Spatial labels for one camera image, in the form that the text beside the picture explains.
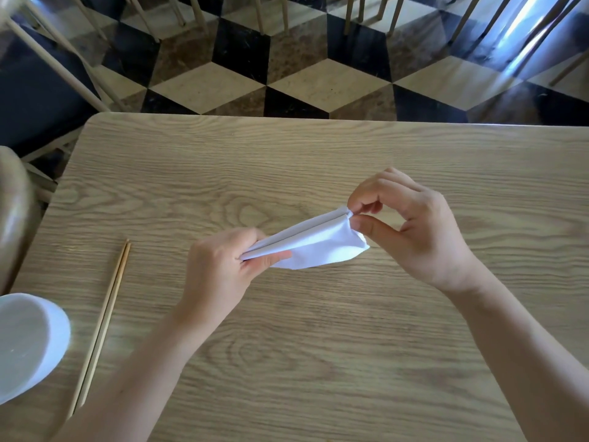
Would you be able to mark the person's right hand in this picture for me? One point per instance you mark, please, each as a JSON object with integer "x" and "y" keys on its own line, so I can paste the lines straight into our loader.
{"x": 423, "y": 234}

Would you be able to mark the person's left hand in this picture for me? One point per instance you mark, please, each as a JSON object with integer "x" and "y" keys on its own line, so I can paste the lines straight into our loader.
{"x": 216, "y": 276}

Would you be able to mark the white cloth napkin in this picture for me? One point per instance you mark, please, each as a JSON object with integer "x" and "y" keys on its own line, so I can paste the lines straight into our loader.
{"x": 317, "y": 246}

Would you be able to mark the person's left forearm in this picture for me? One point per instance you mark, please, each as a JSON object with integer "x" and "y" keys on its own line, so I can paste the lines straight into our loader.
{"x": 133, "y": 386}

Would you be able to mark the person's right forearm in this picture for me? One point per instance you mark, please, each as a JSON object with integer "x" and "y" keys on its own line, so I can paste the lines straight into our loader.
{"x": 524, "y": 354}

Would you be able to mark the wooden chopstick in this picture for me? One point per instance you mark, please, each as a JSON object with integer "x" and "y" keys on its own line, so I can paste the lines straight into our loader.
{"x": 97, "y": 331}
{"x": 103, "y": 331}

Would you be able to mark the white bowl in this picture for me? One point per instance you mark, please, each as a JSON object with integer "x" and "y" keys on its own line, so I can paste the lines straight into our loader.
{"x": 27, "y": 345}

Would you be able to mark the wooden chair with dark cushion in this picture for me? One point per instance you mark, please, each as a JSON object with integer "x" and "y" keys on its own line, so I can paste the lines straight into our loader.
{"x": 14, "y": 216}
{"x": 37, "y": 92}

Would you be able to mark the row of wooden dining chairs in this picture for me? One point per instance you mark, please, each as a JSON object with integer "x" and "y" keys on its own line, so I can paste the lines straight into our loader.
{"x": 285, "y": 13}

